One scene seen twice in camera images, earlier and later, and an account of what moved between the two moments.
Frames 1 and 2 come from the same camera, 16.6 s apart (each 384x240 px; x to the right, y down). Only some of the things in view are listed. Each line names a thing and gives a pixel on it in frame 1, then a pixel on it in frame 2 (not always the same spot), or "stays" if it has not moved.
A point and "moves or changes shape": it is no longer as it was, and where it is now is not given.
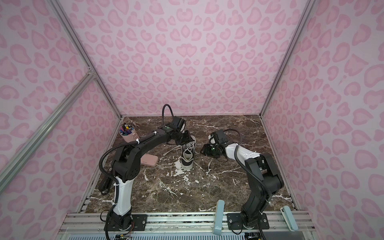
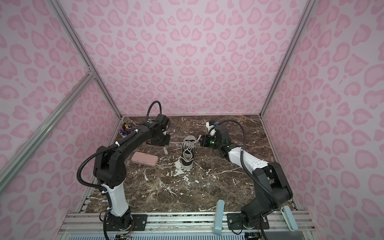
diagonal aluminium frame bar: [9, 167] stays
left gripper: [187, 139] → [167, 142]
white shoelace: [189, 148] moves or changes shape
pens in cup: [126, 130] stays
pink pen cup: [129, 133] stays
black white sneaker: [188, 153] stays
